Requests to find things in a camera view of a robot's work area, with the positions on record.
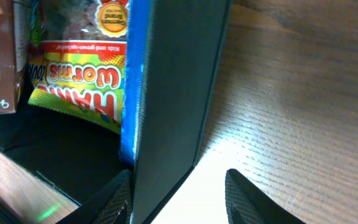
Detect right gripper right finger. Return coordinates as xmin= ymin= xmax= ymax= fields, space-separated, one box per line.
xmin=225 ymin=169 xmax=304 ymax=224

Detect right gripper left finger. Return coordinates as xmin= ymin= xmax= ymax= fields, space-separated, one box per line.
xmin=57 ymin=170 xmax=132 ymax=224

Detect Haribo sour worms bag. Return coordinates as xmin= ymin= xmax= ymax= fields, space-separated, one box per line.
xmin=27 ymin=0 xmax=130 ymax=133

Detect dark green gift box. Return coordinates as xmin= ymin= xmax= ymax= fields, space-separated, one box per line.
xmin=0 ymin=0 xmax=231 ymax=223

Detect blue cookie wrapper pack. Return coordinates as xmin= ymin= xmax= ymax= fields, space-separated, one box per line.
xmin=120 ymin=0 xmax=151 ymax=165

